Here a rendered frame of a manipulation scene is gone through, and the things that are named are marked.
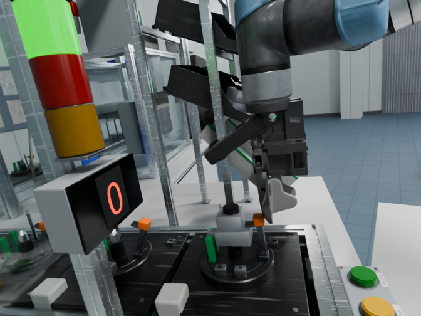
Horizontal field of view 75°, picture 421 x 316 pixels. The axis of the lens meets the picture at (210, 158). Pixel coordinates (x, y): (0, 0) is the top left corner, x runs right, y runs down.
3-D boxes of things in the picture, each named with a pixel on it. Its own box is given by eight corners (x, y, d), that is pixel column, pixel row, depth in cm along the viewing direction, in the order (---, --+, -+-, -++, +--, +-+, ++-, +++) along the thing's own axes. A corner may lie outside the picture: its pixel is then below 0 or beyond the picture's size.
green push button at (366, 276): (372, 275, 48) (372, 265, 47) (380, 292, 44) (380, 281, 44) (347, 274, 49) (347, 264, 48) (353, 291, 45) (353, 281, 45)
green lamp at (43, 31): (92, 54, 30) (80, 4, 28) (57, 50, 25) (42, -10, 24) (54, 61, 31) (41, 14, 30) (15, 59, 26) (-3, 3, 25)
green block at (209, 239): (216, 258, 53) (212, 235, 51) (215, 262, 51) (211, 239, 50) (210, 258, 53) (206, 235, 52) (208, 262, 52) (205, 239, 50)
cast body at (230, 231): (253, 234, 53) (249, 200, 51) (251, 247, 49) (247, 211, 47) (210, 234, 55) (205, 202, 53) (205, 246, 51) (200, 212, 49)
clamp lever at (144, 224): (146, 249, 58) (151, 219, 55) (141, 255, 56) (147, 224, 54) (130, 243, 58) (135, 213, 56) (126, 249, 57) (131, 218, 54)
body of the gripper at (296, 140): (308, 180, 41) (304, 99, 38) (251, 183, 43) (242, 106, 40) (303, 164, 48) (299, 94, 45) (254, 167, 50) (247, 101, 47)
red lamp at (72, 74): (103, 101, 31) (92, 55, 30) (72, 105, 26) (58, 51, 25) (66, 106, 32) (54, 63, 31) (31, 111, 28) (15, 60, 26)
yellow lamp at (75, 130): (113, 143, 32) (103, 101, 31) (86, 155, 28) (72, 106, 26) (77, 147, 33) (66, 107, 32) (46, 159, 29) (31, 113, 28)
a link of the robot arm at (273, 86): (237, 76, 39) (244, 76, 47) (241, 108, 40) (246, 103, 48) (292, 68, 37) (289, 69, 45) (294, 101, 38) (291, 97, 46)
